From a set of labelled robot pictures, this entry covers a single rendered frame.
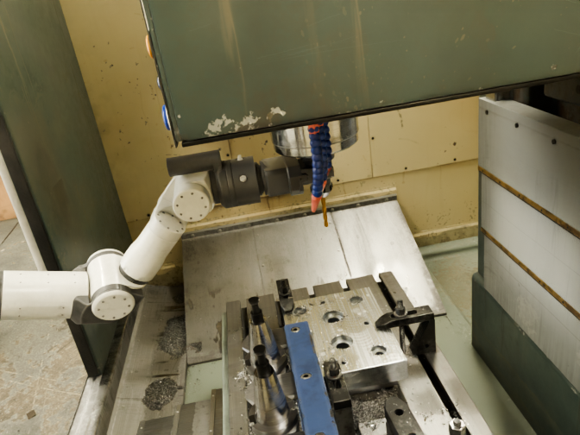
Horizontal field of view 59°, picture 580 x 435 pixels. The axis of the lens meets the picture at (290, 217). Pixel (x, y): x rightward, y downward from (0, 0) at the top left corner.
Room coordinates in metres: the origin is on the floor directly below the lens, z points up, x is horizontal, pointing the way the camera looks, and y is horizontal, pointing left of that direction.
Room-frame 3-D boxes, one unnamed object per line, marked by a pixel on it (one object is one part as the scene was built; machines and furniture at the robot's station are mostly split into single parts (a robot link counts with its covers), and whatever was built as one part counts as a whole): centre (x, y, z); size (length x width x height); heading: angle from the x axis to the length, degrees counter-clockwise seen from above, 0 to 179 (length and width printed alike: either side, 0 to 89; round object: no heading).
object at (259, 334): (0.62, 0.07, 1.26); 0.04 x 0.04 x 0.07
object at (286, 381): (0.56, 0.06, 1.21); 0.07 x 0.05 x 0.01; 94
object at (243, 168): (0.91, 0.03, 1.40); 0.13 x 0.12 x 0.10; 4
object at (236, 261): (1.58, -0.02, 0.75); 0.89 x 0.67 x 0.26; 94
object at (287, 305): (1.13, 0.04, 0.97); 0.13 x 0.03 x 0.15; 4
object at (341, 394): (0.79, -0.04, 0.97); 0.13 x 0.03 x 0.15; 4
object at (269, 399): (0.51, 0.06, 1.26); 0.04 x 0.04 x 0.07
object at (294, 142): (0.92, -0.07, 1.50); 0.16 x 0.16 x 0.12
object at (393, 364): (0.97, -0.07, 0.97); 0.29 x 0.23 x 0.05; 4
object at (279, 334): (0.67, 0.07, 1.21); 0.07 x 0.05 x 0.01; 94
